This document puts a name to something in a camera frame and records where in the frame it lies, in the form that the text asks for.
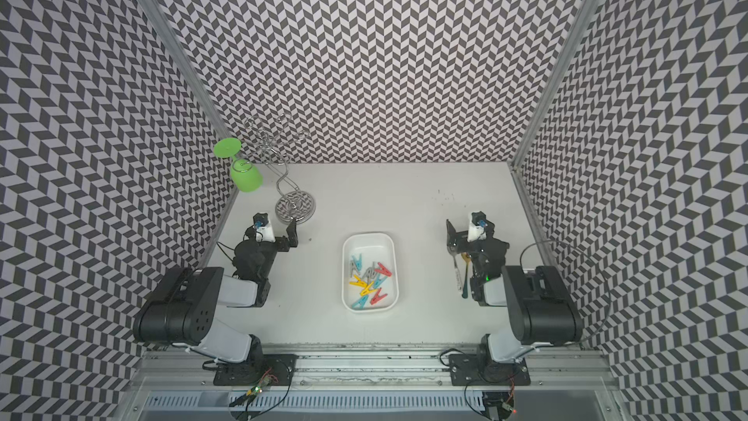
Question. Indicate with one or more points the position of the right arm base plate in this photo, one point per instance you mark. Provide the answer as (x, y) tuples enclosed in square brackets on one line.
[(468, 369)]

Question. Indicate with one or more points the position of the gold spoon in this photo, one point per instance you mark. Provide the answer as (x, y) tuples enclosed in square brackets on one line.
[(465, 290)]

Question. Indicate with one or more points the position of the red clothespin bottom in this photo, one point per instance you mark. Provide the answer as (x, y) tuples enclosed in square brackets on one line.
[(378, 296)]

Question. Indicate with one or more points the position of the green plastic wine glass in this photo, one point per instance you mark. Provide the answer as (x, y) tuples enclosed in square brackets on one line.
[(243, 173)]

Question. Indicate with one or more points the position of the teal clothespin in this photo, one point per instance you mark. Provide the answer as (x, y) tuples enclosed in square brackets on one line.
[(379, 281), (356, 263), (360, 303)]

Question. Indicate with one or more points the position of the aluminium rail frame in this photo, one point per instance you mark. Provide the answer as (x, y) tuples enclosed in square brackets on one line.
[(375, 381)]

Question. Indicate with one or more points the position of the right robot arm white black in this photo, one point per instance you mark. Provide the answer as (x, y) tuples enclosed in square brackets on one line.
[(541, 312)]

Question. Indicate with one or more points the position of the yellow clothespin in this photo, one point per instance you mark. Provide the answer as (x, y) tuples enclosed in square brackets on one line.
[(368, 290), (359, 282)]

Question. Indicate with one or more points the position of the teal clothespin bottom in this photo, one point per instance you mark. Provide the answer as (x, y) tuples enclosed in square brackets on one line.
[(360, 303)]

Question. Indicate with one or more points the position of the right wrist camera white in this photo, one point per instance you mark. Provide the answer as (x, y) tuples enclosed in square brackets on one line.
[(477, 227)]

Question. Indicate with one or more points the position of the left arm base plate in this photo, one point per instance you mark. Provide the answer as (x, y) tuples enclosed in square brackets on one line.
[(278, 367)]

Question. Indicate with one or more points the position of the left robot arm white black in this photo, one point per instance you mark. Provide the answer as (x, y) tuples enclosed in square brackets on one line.
[(181, 311)]

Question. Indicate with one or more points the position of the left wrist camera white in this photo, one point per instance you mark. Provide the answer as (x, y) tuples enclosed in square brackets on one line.
[(262, 228)]

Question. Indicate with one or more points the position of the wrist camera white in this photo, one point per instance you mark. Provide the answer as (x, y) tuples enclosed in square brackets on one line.
[(477, 227), (262, 228)]

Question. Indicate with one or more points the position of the teal clothespin top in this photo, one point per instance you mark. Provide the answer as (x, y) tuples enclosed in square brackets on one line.
[(356, 263)]

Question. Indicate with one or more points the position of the white plastic storage box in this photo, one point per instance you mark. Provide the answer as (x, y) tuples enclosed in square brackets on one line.
[(374, 247)]

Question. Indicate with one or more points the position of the red clothespin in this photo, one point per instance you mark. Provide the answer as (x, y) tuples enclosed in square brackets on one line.
[(378, 296), (383, 270)]

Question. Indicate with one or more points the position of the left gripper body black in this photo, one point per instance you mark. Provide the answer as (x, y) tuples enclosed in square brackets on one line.
[(270, 250)]

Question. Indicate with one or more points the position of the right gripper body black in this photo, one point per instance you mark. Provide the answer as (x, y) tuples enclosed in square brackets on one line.
[(472, 248)]

